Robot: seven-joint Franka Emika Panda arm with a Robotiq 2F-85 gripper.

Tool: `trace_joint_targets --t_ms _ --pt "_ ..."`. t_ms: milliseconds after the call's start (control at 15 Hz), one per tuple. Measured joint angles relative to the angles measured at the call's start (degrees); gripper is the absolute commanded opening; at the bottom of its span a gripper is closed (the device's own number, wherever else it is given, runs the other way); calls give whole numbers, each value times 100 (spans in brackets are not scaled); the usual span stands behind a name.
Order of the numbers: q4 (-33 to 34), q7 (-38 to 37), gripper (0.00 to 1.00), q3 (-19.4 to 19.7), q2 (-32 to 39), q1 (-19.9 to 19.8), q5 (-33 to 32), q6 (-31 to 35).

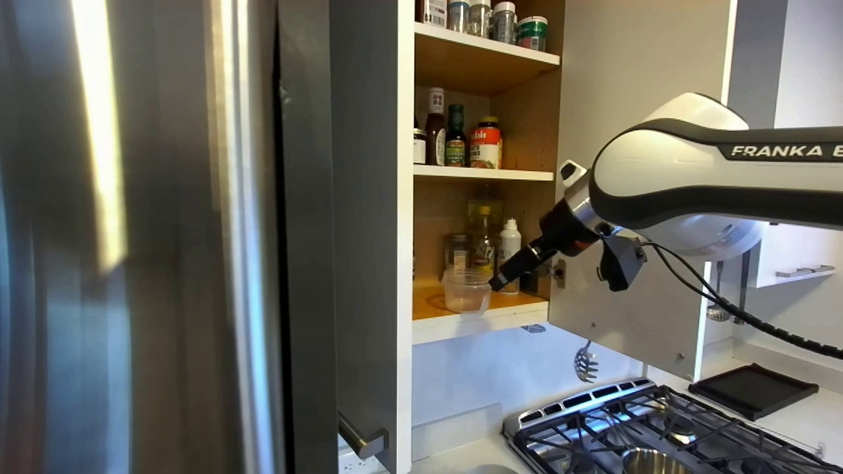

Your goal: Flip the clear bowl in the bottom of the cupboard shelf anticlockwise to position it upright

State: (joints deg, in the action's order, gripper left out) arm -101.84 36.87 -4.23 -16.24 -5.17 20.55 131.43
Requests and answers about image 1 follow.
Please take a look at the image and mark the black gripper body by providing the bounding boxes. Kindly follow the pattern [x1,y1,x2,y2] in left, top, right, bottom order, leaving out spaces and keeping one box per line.
[515,196,609,277]

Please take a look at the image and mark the clear glass bottles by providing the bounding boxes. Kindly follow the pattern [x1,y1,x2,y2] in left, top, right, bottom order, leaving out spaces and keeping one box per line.
[440,261,494,315]

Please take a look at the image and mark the white open cupboard door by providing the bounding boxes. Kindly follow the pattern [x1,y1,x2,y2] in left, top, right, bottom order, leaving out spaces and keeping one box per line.
[548,0,731,382]

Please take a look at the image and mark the white squeeze bottle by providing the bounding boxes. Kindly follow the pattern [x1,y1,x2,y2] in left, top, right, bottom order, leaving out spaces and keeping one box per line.
[494,216,527,285]

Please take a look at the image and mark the dark bottle gold cap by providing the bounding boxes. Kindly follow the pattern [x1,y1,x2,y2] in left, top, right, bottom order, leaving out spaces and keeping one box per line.
[467,196,500,285]

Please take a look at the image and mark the red sauce jar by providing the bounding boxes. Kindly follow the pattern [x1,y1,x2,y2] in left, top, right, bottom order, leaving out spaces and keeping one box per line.
[467,113,506,170]

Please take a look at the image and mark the hanging slotted spoon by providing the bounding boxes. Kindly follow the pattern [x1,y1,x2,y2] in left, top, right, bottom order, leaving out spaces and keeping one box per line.
[572,340,604,383]

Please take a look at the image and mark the green glass bottle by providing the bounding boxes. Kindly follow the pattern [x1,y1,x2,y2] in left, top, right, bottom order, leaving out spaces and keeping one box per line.
[442,100,471,167]

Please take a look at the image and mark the stainless steel gas stove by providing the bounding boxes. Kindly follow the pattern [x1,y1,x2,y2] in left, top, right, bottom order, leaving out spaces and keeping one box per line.
[498,375,843,474]

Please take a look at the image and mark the dark grey tall cabinet panel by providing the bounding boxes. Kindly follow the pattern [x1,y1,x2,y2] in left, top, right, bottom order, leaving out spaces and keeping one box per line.
[277,0,399,474]

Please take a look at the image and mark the green banded tin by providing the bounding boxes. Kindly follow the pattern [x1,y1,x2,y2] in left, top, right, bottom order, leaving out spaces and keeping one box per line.
[514,13,552,53]

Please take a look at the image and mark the spice jar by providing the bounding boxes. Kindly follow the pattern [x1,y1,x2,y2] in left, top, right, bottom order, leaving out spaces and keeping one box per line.
[446,0,471,34]
[467,0,494,38]
[486,0,521,44]
[418,0,450,25]

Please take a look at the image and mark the stainless steel pot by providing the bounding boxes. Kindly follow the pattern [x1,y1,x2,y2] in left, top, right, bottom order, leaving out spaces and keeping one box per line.
[615,441,695,474]

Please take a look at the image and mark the black flat tray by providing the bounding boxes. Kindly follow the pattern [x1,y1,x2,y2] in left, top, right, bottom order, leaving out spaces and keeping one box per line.
[684,360,822,423]

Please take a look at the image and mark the stainless steel fridge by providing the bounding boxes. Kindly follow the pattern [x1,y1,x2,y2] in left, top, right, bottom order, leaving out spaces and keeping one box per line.
[0,0,284,474]

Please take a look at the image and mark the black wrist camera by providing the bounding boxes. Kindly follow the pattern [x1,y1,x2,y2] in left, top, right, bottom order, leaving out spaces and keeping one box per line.
[598,229,651,294]

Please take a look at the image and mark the wooden wall cabinet shelves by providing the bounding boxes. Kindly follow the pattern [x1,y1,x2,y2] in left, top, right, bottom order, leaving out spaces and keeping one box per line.
[393,0,563,346]

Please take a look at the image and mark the black camera cable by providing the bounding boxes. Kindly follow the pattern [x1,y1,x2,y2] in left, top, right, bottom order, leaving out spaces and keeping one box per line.
[643,238,843,362]

